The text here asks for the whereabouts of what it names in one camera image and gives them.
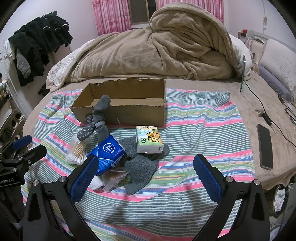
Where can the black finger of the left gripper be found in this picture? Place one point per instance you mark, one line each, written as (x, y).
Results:
(34, 155)

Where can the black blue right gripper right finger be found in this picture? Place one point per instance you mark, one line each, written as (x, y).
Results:
(252, 220)

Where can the grey metal shelf rack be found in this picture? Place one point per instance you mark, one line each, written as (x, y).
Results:
(12, 120)

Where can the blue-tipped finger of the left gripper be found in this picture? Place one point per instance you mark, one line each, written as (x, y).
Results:
(24, 141)

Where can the black smartphone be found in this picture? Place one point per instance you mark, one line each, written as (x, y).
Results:
(265, 148)

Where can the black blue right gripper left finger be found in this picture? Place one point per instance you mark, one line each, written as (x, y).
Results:
(50, 212)

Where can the grey dotted sock pair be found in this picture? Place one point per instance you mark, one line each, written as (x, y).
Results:
(96, 121)

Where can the cotton swab bag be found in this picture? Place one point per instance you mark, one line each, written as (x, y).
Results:
(76, 153)

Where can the black clothes pile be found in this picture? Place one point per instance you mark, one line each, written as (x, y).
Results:
(34, 41)

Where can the white floral pillow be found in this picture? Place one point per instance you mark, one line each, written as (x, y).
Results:
(279, 60)

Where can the brown cardboard box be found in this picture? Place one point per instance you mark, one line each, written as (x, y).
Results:
(133, 101)

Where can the striped colourful towel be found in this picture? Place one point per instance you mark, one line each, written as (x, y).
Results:
(174, 204)

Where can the upright mirror stand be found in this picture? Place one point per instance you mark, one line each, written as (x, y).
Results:
(243, 73)

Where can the beige fleece blanket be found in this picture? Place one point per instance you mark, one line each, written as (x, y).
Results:
(182, 41)

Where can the pink curtain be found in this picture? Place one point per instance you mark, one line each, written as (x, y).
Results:
(119, 16)

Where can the white floral duvet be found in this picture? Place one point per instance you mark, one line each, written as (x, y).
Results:
(54, 80)

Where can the blue tissue pack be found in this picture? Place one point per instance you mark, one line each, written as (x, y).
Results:
(109, 152)

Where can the green cartoon tissue pack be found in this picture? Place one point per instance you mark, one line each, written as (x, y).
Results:
(148, 140)

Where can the white sock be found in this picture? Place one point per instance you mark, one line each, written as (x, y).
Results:
(96, 183)

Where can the grey knitted socks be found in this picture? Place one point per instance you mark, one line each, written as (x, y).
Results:
(141, 167)

